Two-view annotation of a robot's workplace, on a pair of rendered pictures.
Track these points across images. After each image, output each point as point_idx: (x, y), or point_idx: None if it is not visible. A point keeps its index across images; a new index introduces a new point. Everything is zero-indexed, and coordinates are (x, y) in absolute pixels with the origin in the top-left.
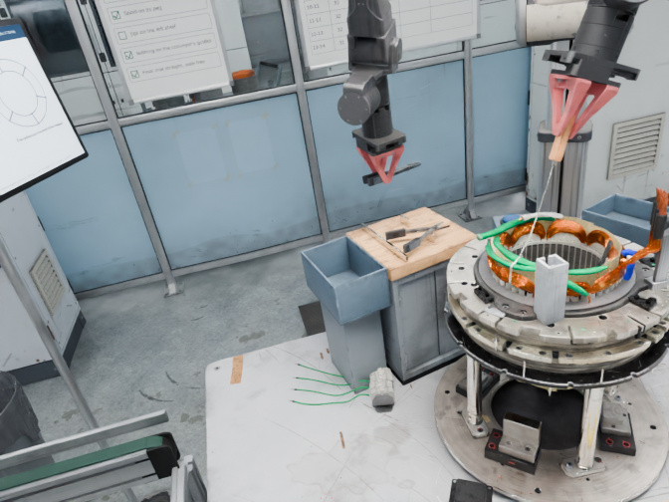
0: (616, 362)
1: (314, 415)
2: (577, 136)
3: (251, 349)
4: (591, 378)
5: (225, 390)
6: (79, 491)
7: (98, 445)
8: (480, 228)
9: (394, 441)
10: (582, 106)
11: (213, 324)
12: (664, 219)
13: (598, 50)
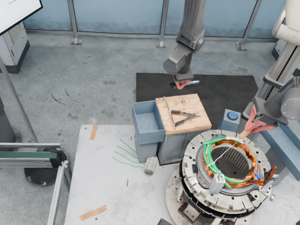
0: None
1: (119, 167)
2: (280, 87)
3: (107, 89)
4: (219, 214)
5: (86, 142)
6: (20, 164)
7: (29, 116)
8: (243, 56)
9: (147, 190)
10: (289, 74)
11: (92, 68)
12: (268, 180)
13: (273, 113)
